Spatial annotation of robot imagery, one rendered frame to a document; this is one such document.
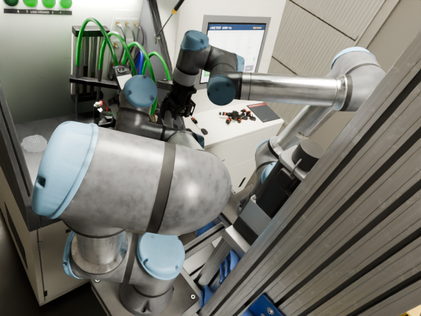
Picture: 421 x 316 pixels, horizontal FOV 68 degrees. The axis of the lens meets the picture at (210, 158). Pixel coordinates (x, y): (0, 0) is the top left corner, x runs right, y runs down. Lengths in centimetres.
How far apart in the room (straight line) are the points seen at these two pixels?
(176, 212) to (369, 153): 29
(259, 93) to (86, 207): 58
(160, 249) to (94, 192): 43
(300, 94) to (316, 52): 190
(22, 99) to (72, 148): 124
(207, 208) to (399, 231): 29
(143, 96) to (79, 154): 41
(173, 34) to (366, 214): 112
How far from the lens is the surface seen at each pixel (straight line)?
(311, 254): 63
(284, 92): 84
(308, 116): 106
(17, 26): 142
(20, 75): 152
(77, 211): 37
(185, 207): 36
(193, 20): 146
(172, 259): 75
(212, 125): 161
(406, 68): 47
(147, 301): 88
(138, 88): 74
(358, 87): 88
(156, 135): 75
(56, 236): 142
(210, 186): 37
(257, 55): 183
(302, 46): 279
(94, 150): 35
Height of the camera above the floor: 192
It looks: 41 degrees down
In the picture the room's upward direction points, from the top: 24 degrees clockwise
